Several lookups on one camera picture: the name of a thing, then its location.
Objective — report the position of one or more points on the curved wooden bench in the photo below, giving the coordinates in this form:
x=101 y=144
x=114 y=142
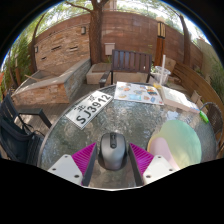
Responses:
x=196 y=83

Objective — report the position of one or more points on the dark wooden slatted chair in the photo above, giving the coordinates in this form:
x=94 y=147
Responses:
x=130 y=61

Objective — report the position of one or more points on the thick forked tree trunk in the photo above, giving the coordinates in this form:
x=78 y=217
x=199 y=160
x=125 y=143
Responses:
x=96 y=36

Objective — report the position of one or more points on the stone raised garden bed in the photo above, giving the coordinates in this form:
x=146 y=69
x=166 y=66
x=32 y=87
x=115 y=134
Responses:
x=43 y=88

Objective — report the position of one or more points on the wooden garden lamp post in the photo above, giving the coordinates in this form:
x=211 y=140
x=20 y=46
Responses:
x=160 y=46

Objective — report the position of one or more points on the white licence plate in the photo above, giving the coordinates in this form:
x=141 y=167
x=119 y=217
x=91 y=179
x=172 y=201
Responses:
x=89 y=109

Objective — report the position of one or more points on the dark grey computer mouse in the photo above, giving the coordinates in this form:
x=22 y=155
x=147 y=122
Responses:
x=113 y=153

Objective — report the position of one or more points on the slim tree trunk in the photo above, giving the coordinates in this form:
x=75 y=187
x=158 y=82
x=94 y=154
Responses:
x=186 y=43

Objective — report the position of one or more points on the low concrete block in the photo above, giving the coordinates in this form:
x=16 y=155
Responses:
x=95 y=76

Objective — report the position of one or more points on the black folding armchair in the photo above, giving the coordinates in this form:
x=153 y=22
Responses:
x=16 y=140

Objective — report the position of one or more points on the clear plastic cup with straw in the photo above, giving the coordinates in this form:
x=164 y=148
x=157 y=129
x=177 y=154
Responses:
x=162 y=74

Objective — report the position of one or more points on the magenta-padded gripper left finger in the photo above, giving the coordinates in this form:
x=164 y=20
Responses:
x=66 y=166

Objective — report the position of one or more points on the colourful sticker sheet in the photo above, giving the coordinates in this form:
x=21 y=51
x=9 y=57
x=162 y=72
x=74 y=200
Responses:
x=138 y=93

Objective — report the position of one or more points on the small green block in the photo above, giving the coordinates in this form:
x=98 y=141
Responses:
x=203 y=117

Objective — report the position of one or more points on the open white book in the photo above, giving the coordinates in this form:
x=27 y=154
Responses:
x=178 y=98

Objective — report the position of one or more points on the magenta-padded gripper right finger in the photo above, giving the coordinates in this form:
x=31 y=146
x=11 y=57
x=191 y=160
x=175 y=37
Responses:
x=158 y=166

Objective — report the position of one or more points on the grey wall utility box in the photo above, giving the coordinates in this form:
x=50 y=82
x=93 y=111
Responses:
x=109 y=48

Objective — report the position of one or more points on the leaning thin tree trunk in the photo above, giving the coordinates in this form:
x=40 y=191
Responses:
x=32 y=53

